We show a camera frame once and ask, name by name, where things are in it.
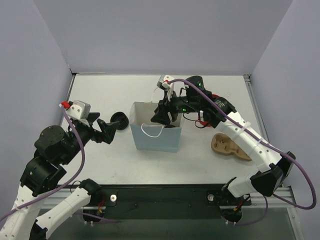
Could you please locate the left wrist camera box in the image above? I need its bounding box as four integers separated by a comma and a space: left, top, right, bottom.
59, 100, 91, 120

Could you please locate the brown pulp cup carrier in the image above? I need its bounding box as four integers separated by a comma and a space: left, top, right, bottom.
211, 133, 252, 162

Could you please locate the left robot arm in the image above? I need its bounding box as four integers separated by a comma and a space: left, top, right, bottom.
0, 112, 121, 240

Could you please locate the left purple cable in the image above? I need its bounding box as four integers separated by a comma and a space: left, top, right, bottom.
0, 109, 121, 225

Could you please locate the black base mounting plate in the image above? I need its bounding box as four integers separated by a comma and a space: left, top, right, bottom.
83, 183, 252, 222

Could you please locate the stack of black lids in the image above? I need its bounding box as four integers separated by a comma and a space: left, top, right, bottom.
110, 111, 129, 131

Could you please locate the red straw holder cup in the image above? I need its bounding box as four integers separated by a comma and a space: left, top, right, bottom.
195, 94, 219, 129

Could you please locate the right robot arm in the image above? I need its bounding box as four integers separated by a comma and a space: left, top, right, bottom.
151, 75, 293, 204

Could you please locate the blue paper bag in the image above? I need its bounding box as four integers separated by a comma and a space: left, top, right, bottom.
129, 94, 184, 153

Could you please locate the single black cup lid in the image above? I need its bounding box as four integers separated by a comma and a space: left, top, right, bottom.
164, 124, 176, 128

